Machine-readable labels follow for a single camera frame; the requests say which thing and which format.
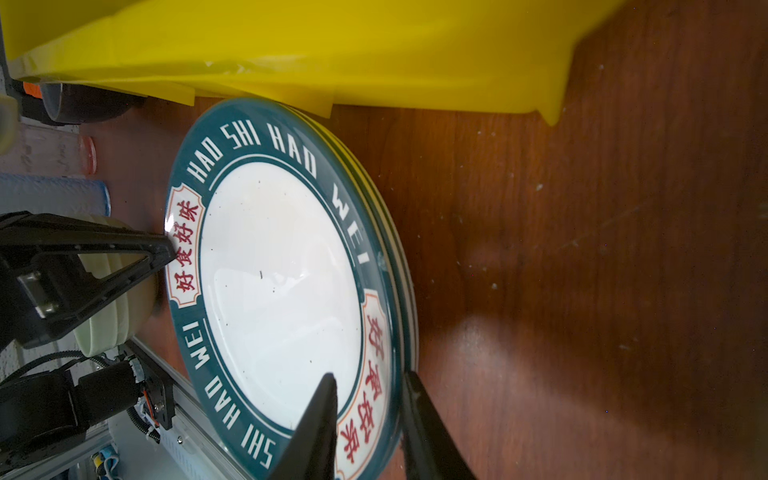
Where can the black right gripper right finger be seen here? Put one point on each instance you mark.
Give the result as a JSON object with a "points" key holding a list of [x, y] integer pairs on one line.
{"points": [[429, 450]]}

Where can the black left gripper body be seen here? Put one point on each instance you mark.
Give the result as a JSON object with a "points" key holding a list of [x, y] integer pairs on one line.
{"points": [[46, 292]]}

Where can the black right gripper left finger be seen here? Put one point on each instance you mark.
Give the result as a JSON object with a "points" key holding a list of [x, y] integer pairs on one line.
{"points": [[311, 451]]}

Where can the green rim lettered plate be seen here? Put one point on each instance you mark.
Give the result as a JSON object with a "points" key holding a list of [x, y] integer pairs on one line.
{"points": [[288, 267]]}

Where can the yellow plastic bin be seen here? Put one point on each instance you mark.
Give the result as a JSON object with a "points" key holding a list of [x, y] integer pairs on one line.
{"points": [[476, 56]]}

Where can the light green bowl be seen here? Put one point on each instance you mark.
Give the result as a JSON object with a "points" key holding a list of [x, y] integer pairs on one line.
{"points": [[121, 319]]}

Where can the blue translucent cup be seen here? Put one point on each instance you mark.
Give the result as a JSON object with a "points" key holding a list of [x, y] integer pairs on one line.
{"points": [[55, 195]]}

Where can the pink translucent cup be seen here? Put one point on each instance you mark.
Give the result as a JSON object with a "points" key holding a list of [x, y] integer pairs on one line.
{"points": [[49, 152]]}

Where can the dark blue ceramic bowl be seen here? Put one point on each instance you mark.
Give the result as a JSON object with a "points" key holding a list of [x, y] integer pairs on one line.
{"points": [[74, 104]]}

